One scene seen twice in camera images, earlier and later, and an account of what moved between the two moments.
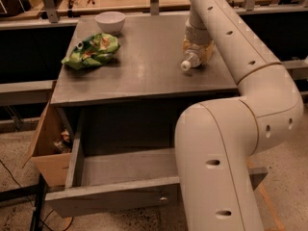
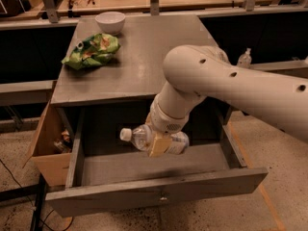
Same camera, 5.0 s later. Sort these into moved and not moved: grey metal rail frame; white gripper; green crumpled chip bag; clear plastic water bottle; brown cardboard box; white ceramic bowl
Moved: clear plastic water bottle; white gripper
Not moved: grey metal rail frame; green crumpled chip bag; brown cardboard box; white ceramic bowl
